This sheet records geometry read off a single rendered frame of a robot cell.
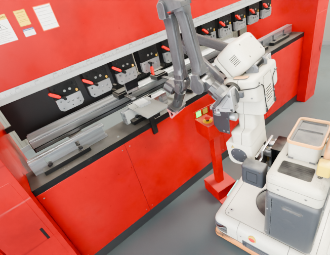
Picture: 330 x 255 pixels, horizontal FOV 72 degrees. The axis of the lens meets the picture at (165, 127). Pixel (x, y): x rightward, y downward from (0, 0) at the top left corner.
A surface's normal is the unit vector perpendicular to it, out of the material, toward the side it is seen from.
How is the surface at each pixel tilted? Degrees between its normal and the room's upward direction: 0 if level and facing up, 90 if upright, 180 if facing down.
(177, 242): 0
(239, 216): 0
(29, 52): 90
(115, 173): 90
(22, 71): 90
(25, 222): 90
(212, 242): 0
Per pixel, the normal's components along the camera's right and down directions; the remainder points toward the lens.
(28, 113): 0.60, 0.32
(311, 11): -0.77, 0.47
